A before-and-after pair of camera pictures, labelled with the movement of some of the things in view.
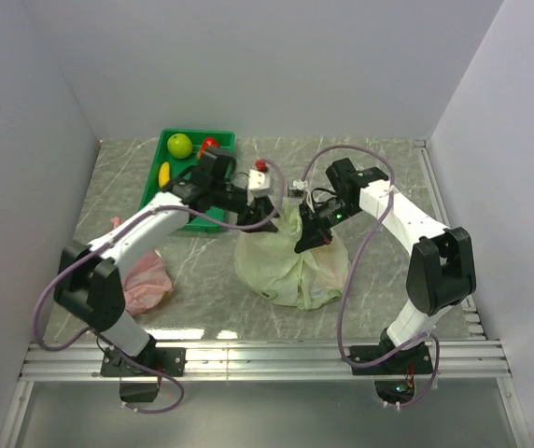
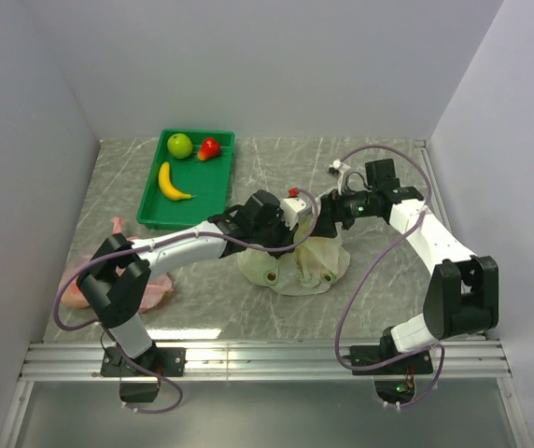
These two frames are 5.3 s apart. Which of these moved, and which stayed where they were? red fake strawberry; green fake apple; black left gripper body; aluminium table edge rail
Moved: black left gripper body
Stayed: red fake strawberry; green fake apple; aluminium table edge rail
